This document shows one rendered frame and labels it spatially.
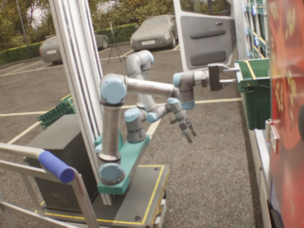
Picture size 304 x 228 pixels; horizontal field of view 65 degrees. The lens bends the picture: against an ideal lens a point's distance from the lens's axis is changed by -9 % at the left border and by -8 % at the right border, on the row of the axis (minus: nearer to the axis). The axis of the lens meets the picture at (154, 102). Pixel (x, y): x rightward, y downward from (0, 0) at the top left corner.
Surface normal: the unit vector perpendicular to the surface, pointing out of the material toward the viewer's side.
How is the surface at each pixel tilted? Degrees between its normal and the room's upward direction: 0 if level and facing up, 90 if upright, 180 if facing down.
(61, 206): 90
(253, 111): 93
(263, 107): 91
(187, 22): 90
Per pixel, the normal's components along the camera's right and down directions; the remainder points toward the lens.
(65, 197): -0.22, 0.36
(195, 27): 0.12, 0.33
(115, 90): 0.28, 0.14
